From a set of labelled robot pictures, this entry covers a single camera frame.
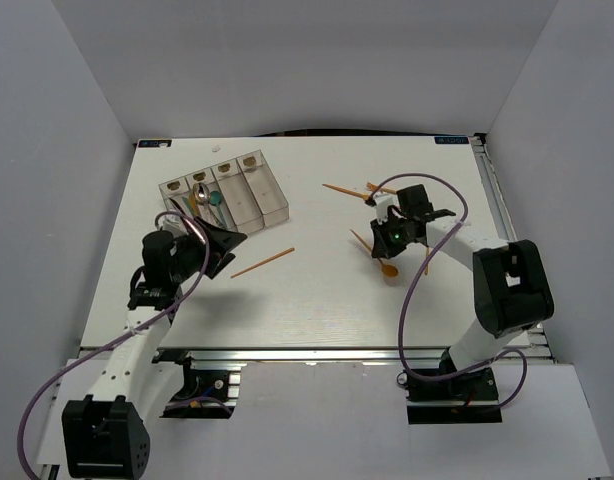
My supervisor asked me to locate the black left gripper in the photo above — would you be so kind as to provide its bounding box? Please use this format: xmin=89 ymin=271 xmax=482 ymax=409
xmin=169 ymin=216 xmax=246 ymax=283

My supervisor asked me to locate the orange plastic spoon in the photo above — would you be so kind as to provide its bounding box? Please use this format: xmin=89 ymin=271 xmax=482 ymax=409
xmin=351 ymin=229 xmax=399 ymax=278

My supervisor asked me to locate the teal plastic spoon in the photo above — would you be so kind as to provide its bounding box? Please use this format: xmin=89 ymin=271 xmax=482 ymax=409
xmin=209 ymin=190 xmax=227 ymax=229

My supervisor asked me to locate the silver metal spoon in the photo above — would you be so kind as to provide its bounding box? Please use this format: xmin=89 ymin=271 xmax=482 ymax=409
xmin=192 ymin=182 xmax=211 ymax=221

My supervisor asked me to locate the dark iridescent metal knife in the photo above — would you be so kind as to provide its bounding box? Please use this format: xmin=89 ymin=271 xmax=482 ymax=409
xmin=169 ymin=198 xmax=187 ymax=215

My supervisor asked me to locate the iridescent ornate metal spoon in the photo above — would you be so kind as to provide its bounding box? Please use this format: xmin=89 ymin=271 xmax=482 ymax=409
xmin=206 ymin=205 xmax=223 ymax=227

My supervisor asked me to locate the orange plastic knife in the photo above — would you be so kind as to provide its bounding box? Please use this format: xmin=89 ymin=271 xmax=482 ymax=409
xmin=188 ymin=194 xmax=199 ymax=216

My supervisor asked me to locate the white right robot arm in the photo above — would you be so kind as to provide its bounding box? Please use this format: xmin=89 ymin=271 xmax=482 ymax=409
xmin=366 ymin=185 xmax=555 ymax=399

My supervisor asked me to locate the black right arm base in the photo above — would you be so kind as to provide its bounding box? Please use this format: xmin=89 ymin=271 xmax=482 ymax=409
xmin=396 ymin=368 xmax=502 ymax=425

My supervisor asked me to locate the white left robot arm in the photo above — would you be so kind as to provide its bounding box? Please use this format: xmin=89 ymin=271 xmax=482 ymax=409
xmin=61 ymin=215 xmax=247 ymax=479

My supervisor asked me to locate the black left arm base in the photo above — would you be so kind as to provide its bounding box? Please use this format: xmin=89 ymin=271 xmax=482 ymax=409
xmin=171 ymin=354 xmax=233 ymax=419

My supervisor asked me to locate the orange plastic fork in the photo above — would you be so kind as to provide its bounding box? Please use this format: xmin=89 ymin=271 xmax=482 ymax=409
xmin=322 ymin=183 xmax=370 ymax=201
xmin=366 ymin=182 xmax=397 ymax=195

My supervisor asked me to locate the clear four-compartment organizer tray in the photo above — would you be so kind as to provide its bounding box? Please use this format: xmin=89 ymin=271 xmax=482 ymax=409
xmin=158 ymin=150 xmax=290 ymax=235

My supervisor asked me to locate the blue label sticker right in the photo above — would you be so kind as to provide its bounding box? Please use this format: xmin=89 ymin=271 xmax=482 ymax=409
xmin=434 ymin=135 xmax=470 ymax=145

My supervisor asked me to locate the blue label sticker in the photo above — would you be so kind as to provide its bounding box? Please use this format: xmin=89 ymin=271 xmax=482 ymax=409
xmin=434 ymin=135 xmax=470 ymax=145
xmin=137 ymin=139 xmax=172 ymax=148

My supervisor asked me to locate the blue label sticker left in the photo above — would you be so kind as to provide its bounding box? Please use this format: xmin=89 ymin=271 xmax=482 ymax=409
xmin=137 ymin=139 xmax=172 ymax=148

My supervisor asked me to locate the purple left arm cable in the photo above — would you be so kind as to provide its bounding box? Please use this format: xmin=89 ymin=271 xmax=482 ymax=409
xmin=16 ymin=209 xmax=236 ymax=476

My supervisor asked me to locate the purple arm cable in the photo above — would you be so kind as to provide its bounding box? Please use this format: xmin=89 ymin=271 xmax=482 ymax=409
xmin=366 ymin=172 xmax=528 ymax=414
xmin=16 ymin=209 xmax=236 ymax=476

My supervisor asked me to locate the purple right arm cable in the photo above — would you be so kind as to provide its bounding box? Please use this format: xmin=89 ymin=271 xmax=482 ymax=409
xmin=366 ymin=172 xmax=528 ymax=414

